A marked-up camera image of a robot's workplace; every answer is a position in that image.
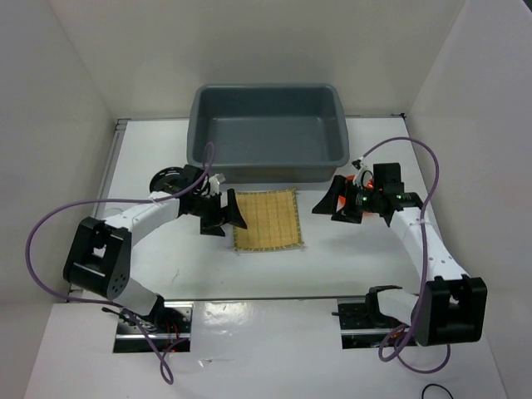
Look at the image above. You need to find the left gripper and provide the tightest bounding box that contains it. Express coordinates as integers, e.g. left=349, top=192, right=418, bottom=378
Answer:
left=190, top=189, right=246, bottom=237

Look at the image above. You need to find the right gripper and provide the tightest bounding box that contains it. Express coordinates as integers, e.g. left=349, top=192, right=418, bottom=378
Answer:
left=312, top=174, right=382, bottom=224

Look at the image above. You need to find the bamboo mat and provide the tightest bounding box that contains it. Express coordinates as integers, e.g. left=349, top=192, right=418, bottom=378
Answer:
left=233, top=188, right=303, bottom=252

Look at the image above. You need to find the orange plastic plate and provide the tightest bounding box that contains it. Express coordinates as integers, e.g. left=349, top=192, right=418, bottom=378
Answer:
left=337, top=175, right=374, bottom=214

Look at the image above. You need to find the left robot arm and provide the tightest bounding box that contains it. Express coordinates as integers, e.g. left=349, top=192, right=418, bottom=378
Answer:
left=63, top=165, right=247, bottom=333

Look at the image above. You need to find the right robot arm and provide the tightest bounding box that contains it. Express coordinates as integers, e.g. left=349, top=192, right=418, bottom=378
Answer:
left=312, top=161, right=487, bottom=347

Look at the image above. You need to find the grey plastic bin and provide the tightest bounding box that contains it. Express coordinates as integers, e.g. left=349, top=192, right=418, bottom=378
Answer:
left=186, top=83, right=350, bottom=184

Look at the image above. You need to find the clear plastic cup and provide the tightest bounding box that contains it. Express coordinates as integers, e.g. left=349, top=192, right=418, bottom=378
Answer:
left=101, top=206, right=123, bottom=219

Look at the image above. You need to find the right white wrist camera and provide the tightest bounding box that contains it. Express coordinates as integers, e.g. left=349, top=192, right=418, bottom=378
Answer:
left=352, top=157, right=373, bottom=187

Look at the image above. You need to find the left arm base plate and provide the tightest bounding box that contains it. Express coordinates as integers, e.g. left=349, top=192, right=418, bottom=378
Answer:
left=109, top=301, right=194, bottom=353

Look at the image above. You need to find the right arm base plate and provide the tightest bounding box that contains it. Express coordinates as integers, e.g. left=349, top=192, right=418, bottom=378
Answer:
left=332, top=296, right=400, bottom=349

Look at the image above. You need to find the black cable loop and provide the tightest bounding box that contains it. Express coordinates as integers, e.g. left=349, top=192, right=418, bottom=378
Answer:
left=421, top=383, right=456, bottom=399

